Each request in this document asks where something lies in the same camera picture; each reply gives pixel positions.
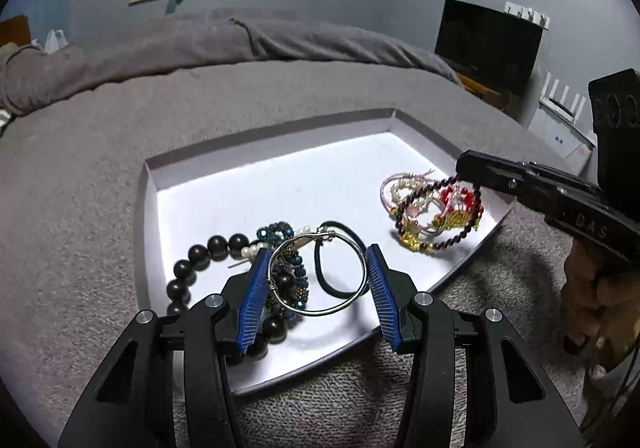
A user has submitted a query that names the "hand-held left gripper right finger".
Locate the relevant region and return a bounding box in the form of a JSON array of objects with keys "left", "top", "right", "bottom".
[{"left": 364, "top": 243, "right": 586, "bottom": 448}]

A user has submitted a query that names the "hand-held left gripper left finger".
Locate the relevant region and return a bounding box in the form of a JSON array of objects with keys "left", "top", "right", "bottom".
[{"left": 57, "top": 245, "right": 275, "bottom": 448}]

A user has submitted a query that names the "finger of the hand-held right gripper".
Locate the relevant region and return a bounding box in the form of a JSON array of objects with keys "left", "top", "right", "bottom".
[
  {"left": 455, "top": 149, "right": 568, "bottom": 225},
  {"left": 517, "top": 159, "right": 601, "bottom": 192}
]

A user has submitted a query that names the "silver hoop bangle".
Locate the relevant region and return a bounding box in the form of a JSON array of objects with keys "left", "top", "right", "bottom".
[{"left": 267, "top": 232, "right": 369, "bottom": 317}]

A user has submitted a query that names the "dark brown bead bracelet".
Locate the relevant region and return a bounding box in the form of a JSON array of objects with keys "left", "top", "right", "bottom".
[{"left": 392, "top": 175, "right": 484, "bottom": 255}]

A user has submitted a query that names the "white shallow tray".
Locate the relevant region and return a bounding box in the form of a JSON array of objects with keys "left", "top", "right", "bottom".
[{"left": 134, "top": 107, "right": 519, "bottom": 397}]

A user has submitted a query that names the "person's right hand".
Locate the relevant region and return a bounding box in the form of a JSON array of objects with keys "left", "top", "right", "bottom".
[{"left": 560, "top": 237, "right": 640, "bottom": 370}]

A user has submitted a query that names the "white router with antennas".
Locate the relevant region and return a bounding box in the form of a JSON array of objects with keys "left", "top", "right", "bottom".
[{"left": 529, "top": 98, "right": 599, "bottom": 175}]

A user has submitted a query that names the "wooden television stand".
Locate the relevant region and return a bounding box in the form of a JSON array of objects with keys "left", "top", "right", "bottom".
[{"left": 452, "top": 70, "right": 522, "bottom": 115}]

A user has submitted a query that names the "black television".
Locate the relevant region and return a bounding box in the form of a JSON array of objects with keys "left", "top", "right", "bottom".
[{"left": 433, "top": 0, "right": 545, "bottom": 95}]

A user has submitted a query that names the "grey bedspread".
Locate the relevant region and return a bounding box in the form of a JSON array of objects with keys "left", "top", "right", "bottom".
[{"left": 0, "top": 56, "right": 591, "bottom": 448}]

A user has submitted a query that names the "white plastic bag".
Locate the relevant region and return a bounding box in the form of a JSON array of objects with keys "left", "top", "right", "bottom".
[{"left": 44, "top": 29, "right": 69, "bottom": 54}]

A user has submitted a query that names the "wooden headboard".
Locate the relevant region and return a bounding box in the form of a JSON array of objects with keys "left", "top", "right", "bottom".
[{"left": 0, "top": 15, "right": 32, "bottom": 50}]

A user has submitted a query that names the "red bead bracelet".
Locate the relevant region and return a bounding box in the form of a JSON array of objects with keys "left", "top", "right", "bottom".
[{"left": 439, "top": 185, "right": 484, "bottom": 225}]

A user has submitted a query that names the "white pearl bracelet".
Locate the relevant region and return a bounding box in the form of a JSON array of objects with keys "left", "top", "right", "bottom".
[{"left": 239, "top": 225, "right": 313, "bottom": 260}]

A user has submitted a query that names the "gold charm bracelet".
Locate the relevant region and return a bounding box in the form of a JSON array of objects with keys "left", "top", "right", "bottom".
[{"left": 399, "top": 207, "right": 482, "bottom": 250}]

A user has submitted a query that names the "black large bead bracelet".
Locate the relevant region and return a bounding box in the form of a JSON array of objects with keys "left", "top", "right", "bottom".
[{"left": 166, "top": 232, "right": 292, "bottom": 360}]

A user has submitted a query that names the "black hair tie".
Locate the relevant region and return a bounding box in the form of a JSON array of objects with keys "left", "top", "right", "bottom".
[{"left": 314, "top": 220, "right": 372, "bottom": 300}]

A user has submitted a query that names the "blue bead bracelet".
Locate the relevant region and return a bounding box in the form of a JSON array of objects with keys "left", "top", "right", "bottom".
[{"left": 256, "top": 222, "right": 312, "bottom": 315}]

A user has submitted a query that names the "pink cord bracelet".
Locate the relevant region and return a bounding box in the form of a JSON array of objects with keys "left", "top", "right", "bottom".
[{"left": 379, "top": 169, "right": 453, "bottom": 231}]

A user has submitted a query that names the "white wall hook rack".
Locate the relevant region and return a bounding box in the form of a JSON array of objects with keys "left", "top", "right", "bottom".
[{"left": 503, "top": 1, "right": 551, "bottom": 31}]

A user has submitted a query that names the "black cable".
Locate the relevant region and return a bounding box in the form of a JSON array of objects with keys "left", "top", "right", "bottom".
[{"left": 580, "top": 343, "right": 640, "bottom": 431}]

